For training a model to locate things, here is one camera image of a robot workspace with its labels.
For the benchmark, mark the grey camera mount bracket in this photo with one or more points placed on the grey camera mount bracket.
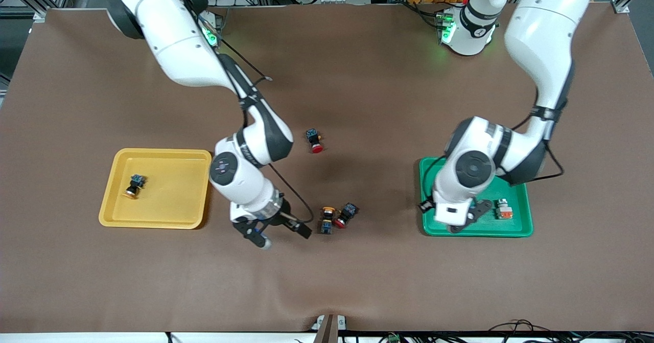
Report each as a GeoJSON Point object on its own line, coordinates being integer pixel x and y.
{"type": "Point", "coordinates": [329, 327]}

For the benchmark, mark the yellow plastic tray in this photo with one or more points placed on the yellow plastic tray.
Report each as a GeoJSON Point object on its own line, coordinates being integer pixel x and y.
{"type": "Point", "coordinates": [163, 200]}

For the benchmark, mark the yellow push button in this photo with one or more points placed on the yellow push button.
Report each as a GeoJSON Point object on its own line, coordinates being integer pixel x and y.
{"type": "Point", "coordinates": [135, 185]}
{"type": "Point", "coordinates": [327, 219]}

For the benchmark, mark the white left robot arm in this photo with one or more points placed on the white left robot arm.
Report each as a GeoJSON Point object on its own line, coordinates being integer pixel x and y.
{"type": "Point", "coordinates": [541, 41]}

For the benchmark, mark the small green connector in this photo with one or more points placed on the small green connector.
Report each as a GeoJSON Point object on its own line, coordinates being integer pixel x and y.
{"type": "Point", "coordinates": [393, 338]}

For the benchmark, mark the red push button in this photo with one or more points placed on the red push button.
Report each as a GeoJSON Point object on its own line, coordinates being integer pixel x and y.
{"type": "Point", "coordinates": [313, 140]}
{"type": "Point", "coordinates": [346, 214]}

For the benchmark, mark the green plastic tray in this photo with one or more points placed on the green plastic tray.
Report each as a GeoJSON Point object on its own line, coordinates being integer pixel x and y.
{"type": "Point", "coordinates": [513, 225]}

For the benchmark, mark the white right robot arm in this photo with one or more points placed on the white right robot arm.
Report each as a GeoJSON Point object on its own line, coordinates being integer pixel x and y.
{"type": "Point", "coordinates": [179, 41]}

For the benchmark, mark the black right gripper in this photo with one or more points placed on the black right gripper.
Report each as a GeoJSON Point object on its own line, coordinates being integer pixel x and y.
{"type": "Point", "coordinates": [282, 219]}

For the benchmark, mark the brown table mat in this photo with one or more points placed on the brown table mat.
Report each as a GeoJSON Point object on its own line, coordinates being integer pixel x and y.
{"type": "Point", "coordinates": [327, 281]}

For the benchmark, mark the white button orange base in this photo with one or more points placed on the white button orange base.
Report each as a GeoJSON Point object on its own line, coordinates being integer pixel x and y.
{"type": "Point", "coordinates": [504, 209]}

